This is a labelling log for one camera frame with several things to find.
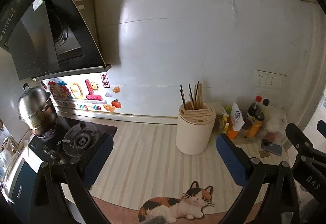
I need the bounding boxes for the beige cylindrical utensil holder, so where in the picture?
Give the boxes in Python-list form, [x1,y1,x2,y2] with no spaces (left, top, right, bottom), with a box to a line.
[176,103,216,156]

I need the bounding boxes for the dark chopstick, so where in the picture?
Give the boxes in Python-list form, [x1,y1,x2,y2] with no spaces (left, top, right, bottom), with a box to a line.
[196,81,199,109]
[180,85,187,110]
[188,84,195,110]

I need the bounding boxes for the dark soy sauce bottle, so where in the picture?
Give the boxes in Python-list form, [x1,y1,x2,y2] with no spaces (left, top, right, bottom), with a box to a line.
[245,95,262,123]

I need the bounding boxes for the black range hood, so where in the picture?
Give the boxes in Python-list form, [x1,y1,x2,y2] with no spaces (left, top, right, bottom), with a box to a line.
[1,0,111,80]

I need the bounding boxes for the black gas stove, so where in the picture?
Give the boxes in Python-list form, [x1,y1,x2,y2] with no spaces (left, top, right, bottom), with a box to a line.
[28,116,118,165]

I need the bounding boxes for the steel pot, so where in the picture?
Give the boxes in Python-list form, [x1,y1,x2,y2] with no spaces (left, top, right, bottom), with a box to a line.
[18,83,57,137]

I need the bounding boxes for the yellow seasoning box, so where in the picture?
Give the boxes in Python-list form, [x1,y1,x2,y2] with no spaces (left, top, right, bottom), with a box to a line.
[220,114,230,134]

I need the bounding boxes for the blue smartphone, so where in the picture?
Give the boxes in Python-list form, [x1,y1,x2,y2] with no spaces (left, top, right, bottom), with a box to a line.
[261,139,282,157]

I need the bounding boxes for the colourful wall stickers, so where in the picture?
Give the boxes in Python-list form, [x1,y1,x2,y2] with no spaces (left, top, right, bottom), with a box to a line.
[40,73,122,113]

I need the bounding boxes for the yellow label bottle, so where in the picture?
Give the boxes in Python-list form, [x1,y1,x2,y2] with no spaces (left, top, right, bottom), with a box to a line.
[245,98,270,138]

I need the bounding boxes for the clear plastic bag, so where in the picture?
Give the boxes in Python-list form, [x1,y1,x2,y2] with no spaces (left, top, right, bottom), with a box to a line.
[262,106,288,142]

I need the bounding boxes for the brown card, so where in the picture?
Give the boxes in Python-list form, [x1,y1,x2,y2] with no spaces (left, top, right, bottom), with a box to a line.
[259,150,270,158]

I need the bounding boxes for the white wall socket panel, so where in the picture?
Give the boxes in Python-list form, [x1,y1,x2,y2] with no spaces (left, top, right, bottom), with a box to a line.
[253,70,287,89]

